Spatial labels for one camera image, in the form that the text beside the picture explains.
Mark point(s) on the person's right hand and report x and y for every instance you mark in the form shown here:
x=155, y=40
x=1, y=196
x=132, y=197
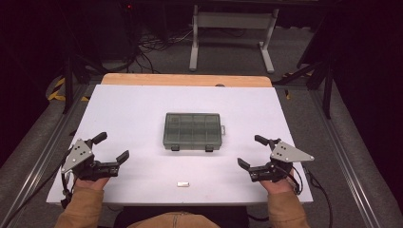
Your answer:
x=278, y=186

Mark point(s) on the wooden table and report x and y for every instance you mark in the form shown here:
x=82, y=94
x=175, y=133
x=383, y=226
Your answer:
x=183, y=79

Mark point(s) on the white board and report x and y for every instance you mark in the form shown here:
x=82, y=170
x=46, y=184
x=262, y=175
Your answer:
x=158, y=104

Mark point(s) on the black tripod stand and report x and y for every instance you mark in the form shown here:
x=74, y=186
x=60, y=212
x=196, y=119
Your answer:
x=68, y=82

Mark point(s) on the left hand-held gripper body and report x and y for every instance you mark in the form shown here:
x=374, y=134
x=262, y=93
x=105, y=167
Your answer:
x=77, y=155

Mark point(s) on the yellow black floor tape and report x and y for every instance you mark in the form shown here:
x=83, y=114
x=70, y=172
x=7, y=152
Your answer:
x=57, y=93

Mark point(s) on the grey plastic compartment box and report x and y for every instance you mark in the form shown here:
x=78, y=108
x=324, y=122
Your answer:
x=191, y=130

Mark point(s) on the aluminium floor rail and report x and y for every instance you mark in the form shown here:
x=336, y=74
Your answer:
x=38, y=164
x=345, y=171

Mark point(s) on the person's torso tan jacket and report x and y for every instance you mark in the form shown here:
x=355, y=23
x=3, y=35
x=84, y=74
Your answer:
x=174, y=221

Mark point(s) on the person's left hand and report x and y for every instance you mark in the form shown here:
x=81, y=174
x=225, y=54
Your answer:
x=92, y=184

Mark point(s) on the person's dark lap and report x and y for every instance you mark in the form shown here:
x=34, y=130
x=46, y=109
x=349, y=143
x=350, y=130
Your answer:
x=221, y=215

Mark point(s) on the small silver metal piece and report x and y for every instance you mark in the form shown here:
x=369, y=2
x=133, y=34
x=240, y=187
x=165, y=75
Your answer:
x=183, y=184

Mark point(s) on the grey metal stand frame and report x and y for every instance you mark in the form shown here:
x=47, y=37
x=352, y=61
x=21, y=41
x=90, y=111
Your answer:
x=234, y=20

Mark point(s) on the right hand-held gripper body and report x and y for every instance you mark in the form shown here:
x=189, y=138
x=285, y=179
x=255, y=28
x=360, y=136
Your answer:
x=286, y=152

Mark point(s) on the black angled stand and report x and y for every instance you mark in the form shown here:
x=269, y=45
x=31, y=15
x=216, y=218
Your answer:
x=326, y=82

